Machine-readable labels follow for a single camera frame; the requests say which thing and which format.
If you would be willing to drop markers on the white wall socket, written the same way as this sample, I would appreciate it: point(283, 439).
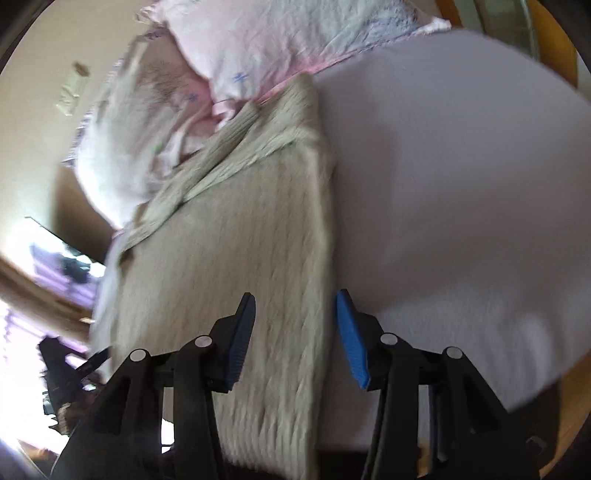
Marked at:
point(67, 102)

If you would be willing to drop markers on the pillow with tree print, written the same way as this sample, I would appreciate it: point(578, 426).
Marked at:
point(151, 114)

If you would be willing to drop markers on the pink floral pillow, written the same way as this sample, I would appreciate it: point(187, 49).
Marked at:
point(245, 49)

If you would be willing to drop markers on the cream cable-knit sweater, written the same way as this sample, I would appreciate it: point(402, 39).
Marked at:
point(251, 213)

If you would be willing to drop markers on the flat screen television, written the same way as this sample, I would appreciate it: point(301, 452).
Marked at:
point(62, 269)

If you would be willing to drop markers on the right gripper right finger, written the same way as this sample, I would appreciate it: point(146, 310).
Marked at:
point(472, 435)

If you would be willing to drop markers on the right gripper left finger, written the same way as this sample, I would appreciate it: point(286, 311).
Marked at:
point(154, 418)

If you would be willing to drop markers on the left hand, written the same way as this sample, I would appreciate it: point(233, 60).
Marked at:
point(68, 417)

